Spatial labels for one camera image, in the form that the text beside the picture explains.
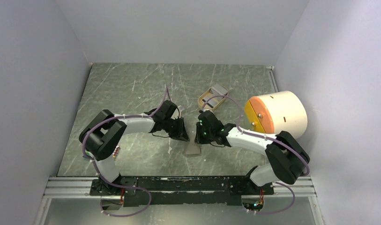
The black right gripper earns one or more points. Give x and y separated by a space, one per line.
198 138

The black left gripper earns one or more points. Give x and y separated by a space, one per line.
181 134

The grey card holder wallet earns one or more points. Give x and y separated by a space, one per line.
192 149

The stack of credit cards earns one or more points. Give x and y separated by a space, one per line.
218 89

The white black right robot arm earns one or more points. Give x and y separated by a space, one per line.
287 160

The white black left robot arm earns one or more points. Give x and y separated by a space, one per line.
101 137

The loose card in tray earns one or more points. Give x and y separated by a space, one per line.
209 104

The beige oval tray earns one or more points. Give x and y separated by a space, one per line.
213 97

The pack of coloured markers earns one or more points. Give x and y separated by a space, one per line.
114 155

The cream cylinder orange lid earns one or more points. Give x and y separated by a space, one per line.
276 112

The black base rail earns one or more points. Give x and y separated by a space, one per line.
181 190

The aluminium frame rail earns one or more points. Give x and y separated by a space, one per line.
66 201

